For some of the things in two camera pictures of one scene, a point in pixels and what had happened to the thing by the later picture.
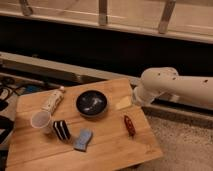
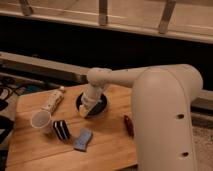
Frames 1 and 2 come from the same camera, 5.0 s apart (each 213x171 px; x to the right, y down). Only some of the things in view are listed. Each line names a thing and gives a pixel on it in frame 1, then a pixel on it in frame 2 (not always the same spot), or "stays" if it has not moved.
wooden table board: [95, 125] stays
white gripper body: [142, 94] to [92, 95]
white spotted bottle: [52, 100] stays
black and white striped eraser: [61, 129] stays
